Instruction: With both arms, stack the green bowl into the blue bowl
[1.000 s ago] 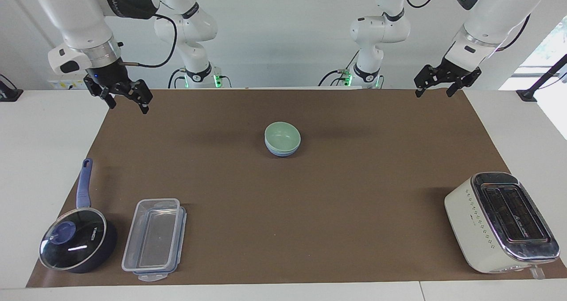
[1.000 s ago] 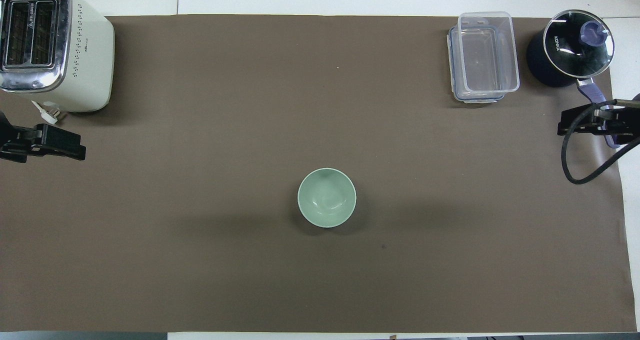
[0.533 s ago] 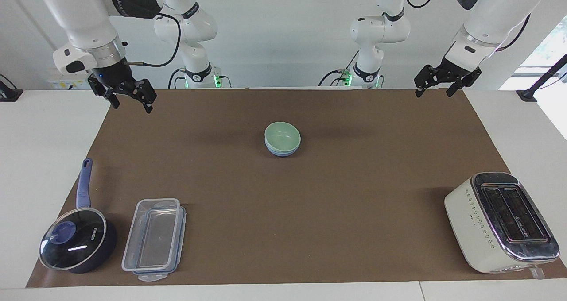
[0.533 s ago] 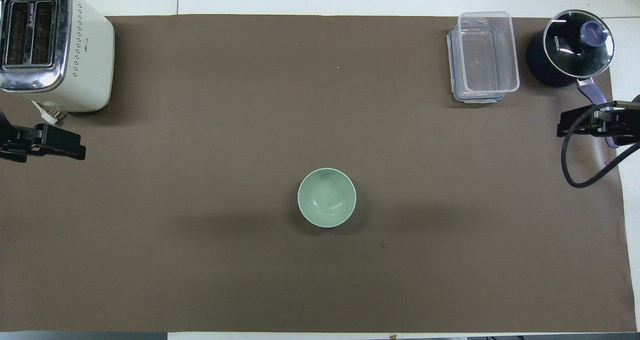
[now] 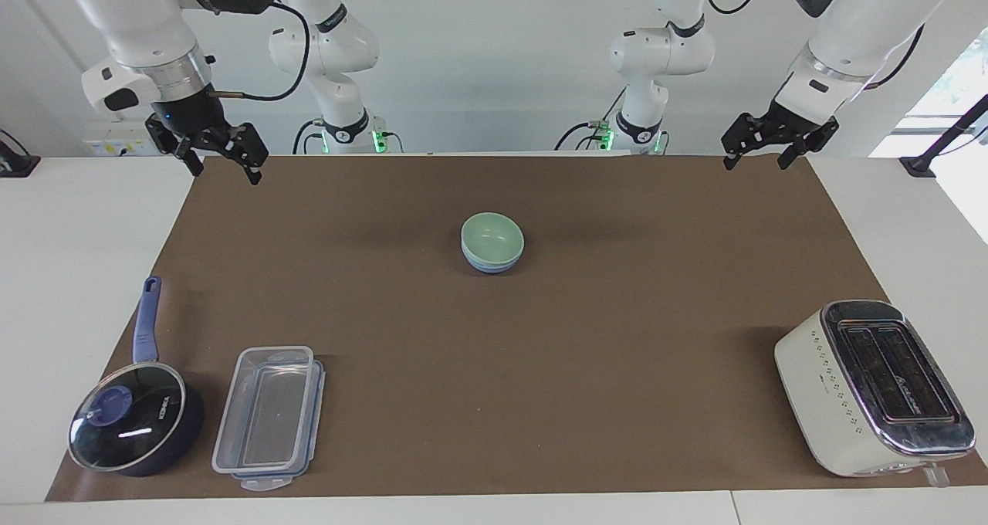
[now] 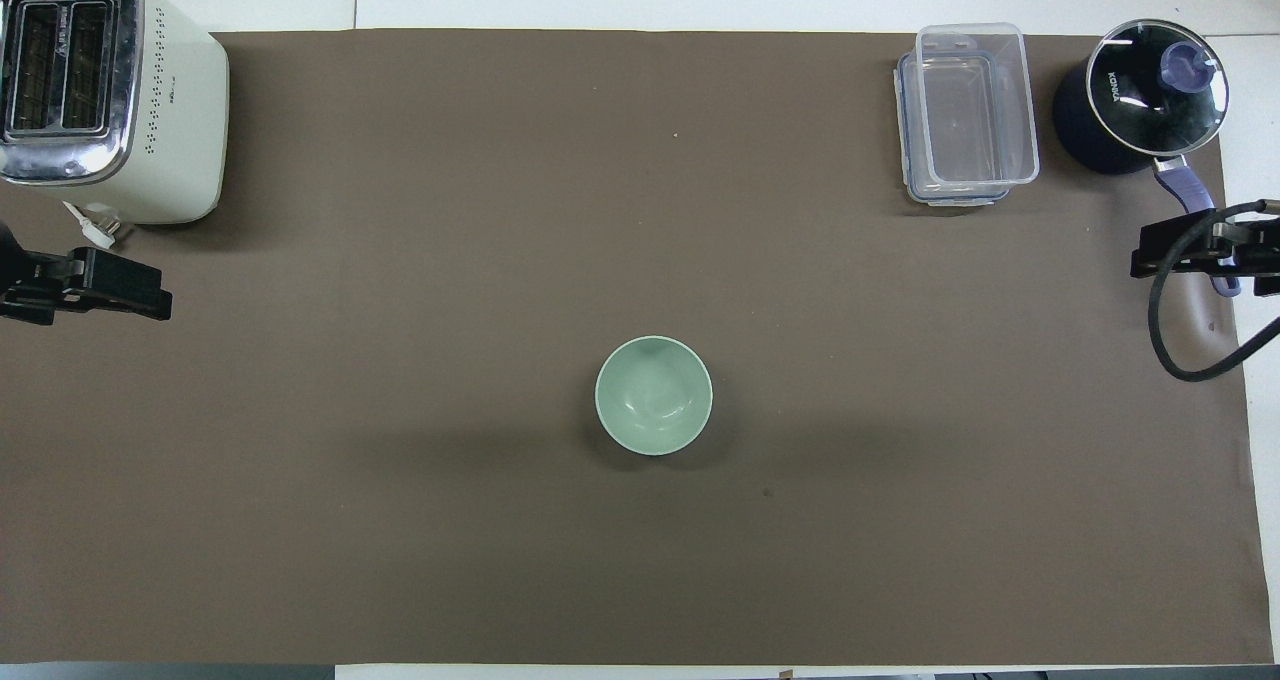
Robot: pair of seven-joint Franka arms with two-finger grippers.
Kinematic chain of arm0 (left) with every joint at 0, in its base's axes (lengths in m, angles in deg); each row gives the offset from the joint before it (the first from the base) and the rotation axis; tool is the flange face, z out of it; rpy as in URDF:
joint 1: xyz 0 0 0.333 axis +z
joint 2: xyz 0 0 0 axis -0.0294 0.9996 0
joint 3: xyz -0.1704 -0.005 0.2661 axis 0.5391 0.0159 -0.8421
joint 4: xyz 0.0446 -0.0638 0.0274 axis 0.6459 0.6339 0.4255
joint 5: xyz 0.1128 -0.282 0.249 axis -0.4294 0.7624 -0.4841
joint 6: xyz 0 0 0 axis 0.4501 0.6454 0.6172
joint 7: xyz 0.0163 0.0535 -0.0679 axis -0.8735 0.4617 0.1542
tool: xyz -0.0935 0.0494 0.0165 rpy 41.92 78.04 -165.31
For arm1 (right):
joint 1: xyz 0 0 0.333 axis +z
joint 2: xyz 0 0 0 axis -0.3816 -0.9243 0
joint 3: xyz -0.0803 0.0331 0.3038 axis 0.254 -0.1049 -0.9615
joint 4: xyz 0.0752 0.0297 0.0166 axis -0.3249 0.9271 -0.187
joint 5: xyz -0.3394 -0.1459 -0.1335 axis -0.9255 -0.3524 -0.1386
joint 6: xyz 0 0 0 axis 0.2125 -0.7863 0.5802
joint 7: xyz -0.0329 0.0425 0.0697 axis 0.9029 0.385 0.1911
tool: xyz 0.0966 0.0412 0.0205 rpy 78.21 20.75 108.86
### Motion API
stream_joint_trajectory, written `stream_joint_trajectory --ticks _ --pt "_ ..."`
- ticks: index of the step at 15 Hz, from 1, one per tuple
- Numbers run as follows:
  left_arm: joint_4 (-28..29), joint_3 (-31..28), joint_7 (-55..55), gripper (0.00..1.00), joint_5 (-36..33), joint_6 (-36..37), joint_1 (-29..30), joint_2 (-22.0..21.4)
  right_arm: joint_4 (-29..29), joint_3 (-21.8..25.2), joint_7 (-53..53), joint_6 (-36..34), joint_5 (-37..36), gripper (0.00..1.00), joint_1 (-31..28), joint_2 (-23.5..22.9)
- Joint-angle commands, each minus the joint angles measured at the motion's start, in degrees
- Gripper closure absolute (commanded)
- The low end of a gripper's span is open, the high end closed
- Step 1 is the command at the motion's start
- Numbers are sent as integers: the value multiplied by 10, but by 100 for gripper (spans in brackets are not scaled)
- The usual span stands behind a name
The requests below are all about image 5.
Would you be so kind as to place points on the black stand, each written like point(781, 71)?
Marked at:
point(945, 135)
point(17, 164)

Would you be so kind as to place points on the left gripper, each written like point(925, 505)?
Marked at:
point(791, 122)

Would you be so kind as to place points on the white toaster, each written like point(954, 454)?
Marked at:
point(841, 390)

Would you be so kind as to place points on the glass pan lid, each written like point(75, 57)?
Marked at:
point(123, 421)

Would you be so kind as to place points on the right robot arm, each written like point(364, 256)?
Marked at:
point(147, 23)

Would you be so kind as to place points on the white wall socket box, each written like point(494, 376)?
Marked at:
point(116, 143)

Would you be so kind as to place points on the clear container lid blue seal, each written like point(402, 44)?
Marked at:
point(319, 390)

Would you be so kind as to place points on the dark blue saucepan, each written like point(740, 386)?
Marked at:
point(146, 332)

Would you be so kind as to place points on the green bowl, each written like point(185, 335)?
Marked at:
point(494, 237)

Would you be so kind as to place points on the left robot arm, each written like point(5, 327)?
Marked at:
point(857, 31)

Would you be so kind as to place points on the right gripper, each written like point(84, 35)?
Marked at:
point(189, 117)

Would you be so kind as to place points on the clear plastic container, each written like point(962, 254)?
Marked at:
point(266, 409)

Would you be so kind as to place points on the blue bowl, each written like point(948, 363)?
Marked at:
point(491, 266)

